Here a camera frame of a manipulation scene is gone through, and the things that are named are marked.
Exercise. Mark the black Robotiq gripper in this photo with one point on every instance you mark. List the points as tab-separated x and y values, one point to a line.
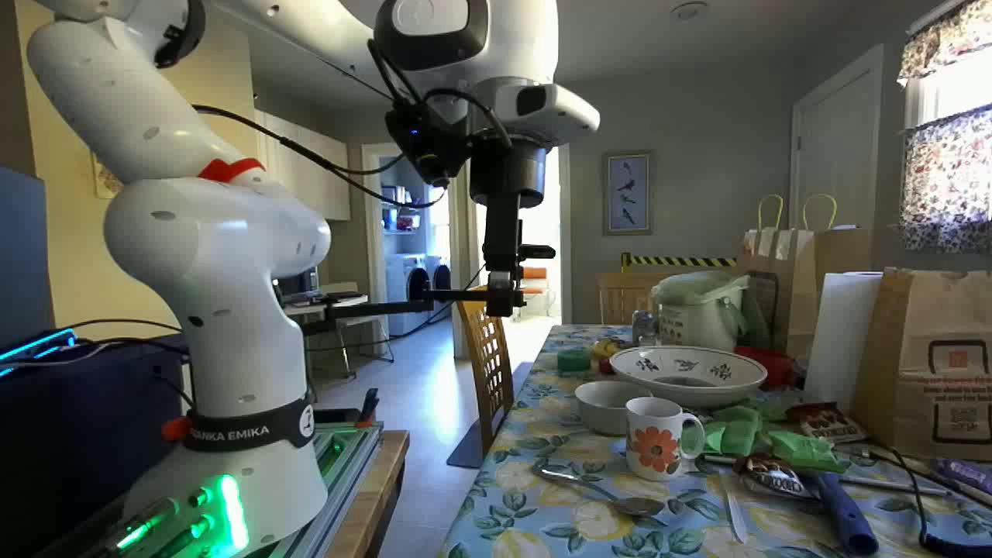
502	235

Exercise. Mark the white mug orange flower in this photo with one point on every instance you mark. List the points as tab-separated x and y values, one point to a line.
654	438

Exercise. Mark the white plastic knife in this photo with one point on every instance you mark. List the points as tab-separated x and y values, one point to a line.
733	505

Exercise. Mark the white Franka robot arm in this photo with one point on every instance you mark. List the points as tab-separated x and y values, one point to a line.
229	312

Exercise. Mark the large white patterned bowl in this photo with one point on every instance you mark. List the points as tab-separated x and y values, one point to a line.
685	372

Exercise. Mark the wooden lattice chair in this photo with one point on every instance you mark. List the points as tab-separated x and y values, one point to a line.
484	360

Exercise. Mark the white laundry appliance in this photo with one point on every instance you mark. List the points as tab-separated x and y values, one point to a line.
398	273

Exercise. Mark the pale wooden chair back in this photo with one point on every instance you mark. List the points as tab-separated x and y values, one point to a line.
621	295

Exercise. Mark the small yellow object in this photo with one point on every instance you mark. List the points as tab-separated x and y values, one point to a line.
607	357

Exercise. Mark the small glass jar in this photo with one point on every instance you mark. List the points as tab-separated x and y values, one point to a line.
646	326

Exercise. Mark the framed bird picture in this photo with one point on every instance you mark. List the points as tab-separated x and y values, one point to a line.
629	192

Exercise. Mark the yellow black striped barrier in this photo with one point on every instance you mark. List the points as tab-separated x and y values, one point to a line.
677	260

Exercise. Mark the black orange clamp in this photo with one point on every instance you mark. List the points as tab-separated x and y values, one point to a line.
344	406

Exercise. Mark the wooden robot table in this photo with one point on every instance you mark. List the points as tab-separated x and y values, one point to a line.
373	498

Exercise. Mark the metal spoon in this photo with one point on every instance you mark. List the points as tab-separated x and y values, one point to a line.
636	509

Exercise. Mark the large green crumpled napkin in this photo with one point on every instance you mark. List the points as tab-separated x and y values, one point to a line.
735	428

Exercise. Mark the red crumpled bag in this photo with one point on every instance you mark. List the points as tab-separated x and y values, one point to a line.
766	366

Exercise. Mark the shiny foil wrapper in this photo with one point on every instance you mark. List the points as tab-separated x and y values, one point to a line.
776	479

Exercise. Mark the small green crumpled napkin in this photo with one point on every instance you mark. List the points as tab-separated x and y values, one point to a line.
806	449

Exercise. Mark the white flat board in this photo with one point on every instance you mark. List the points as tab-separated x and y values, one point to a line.
842	342

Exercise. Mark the dark red snack packet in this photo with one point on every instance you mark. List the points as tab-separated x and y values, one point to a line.
826	423

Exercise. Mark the white door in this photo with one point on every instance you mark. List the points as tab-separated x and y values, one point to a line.
837	157

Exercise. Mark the brown printed paper bag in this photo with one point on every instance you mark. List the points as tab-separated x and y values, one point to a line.
931	360

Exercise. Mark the dark blue box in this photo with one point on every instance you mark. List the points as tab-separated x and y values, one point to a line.
81	445

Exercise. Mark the floral curtain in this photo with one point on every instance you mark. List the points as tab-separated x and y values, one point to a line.
948	175

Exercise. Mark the blue panel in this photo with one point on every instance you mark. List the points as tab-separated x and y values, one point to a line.
23	258

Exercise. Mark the small purple packet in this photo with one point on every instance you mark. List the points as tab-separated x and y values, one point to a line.
966	479

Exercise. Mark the black stereo camera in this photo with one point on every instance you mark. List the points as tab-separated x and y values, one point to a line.
542	253

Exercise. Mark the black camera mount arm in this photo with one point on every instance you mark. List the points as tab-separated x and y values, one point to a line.
421	295

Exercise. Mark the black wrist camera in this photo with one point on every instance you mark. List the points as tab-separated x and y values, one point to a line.
429	143

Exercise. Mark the metal rail mounting plate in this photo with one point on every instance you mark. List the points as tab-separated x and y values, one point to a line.
344	459

